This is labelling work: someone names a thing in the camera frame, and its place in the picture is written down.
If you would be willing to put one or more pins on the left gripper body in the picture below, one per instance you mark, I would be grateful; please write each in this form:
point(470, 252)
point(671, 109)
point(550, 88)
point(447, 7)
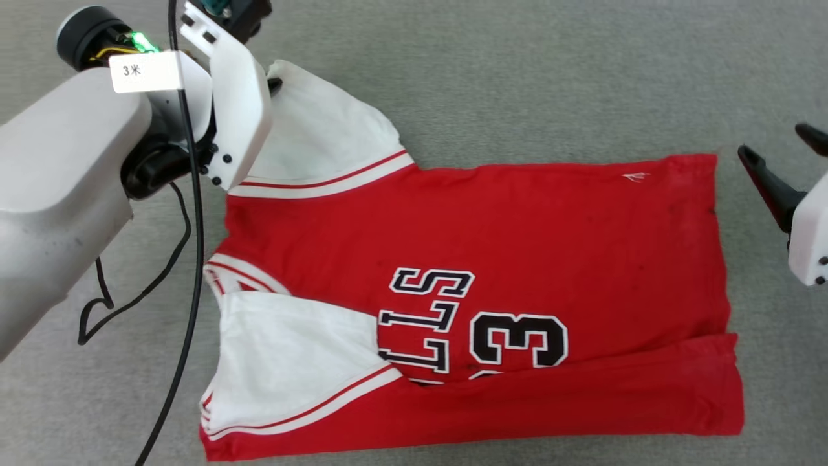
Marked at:
point(239, 110)

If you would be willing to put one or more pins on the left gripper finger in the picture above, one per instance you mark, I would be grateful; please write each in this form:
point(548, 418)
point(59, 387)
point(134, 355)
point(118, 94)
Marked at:
point(275, 85)

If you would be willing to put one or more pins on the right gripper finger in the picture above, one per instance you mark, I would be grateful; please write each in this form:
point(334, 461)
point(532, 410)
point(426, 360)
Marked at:
point(773, 191)
point(816, 139)

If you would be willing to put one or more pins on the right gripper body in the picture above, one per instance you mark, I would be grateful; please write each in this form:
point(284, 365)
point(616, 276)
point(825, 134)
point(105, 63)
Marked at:
point(812, 239)

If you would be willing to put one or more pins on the red white basketball jersey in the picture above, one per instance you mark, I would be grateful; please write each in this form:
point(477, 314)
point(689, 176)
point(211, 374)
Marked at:
point(550, 226)

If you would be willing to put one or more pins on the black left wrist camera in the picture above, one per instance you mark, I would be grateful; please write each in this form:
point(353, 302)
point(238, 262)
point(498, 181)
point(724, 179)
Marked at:
point(249, 16)

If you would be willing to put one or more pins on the teal left camera connector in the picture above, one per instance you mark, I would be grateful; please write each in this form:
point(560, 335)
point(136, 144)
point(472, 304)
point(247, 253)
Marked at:
point(218, 6)

